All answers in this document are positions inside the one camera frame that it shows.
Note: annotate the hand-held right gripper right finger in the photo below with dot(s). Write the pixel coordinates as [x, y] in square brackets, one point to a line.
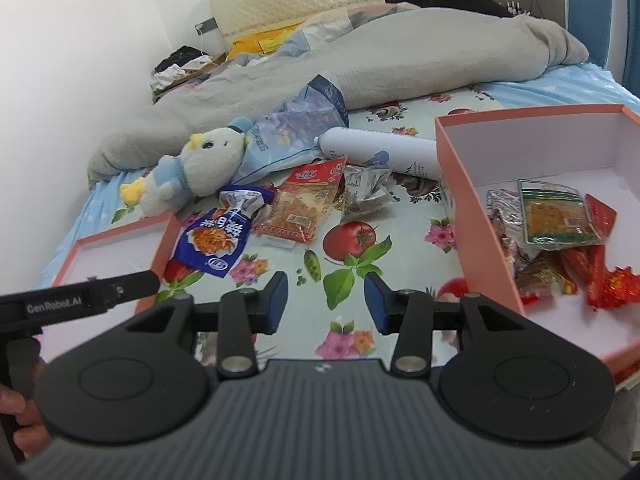
[375, 305]

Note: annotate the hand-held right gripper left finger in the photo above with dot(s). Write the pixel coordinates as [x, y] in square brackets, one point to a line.
[277, 305]

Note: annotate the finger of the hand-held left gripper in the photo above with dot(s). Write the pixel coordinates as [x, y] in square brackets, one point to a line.
[135, 287]

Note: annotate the blue snack packet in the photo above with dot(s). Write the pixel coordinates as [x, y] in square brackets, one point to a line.
[215, 240]

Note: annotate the orange snack packet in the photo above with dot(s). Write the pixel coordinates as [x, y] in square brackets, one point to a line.
[300, 205]

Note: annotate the silver crinkled packet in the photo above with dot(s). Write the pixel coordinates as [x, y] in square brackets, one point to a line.
[365, 192]

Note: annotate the green snack packet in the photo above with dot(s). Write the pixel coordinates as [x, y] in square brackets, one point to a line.
[555, 215]

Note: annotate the red sausage stick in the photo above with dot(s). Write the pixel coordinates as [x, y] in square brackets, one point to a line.
[575, 260]
[596, 275]

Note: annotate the pink cardboard box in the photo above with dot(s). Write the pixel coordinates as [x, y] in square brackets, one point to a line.
[550, 160]

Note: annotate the red crinkled wrapper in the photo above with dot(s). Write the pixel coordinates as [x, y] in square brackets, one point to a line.
[620, 285]

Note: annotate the red snack packet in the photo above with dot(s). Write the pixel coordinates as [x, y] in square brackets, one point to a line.
[605, 217]

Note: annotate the person's left hand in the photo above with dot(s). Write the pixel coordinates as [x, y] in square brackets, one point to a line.
[32, 432]

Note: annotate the pink box lid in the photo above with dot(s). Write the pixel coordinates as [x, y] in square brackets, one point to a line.
[110, 255]

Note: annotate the floral bed sheet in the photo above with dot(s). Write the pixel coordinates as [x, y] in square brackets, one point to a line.
[400, 240]

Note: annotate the duck plush toy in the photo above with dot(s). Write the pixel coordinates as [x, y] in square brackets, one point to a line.
[205, 165]

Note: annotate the white spray bottle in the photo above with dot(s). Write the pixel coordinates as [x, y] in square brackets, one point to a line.
[370, 145]

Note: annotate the pale blue crinkled bag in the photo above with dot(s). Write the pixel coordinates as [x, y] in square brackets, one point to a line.
[280, 135]

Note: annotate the pile of clothes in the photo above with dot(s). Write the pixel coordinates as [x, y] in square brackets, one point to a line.
[175, 57]

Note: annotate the grey duvet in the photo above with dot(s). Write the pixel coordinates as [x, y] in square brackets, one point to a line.
[400, 60]

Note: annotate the yellow pillow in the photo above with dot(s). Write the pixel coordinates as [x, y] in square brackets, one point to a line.
[255, 42]

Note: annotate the small cosmetic bottles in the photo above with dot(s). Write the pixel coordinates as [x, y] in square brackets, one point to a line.
[514, 7]

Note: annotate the blue chair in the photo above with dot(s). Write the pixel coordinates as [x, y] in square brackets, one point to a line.
[590, 10]

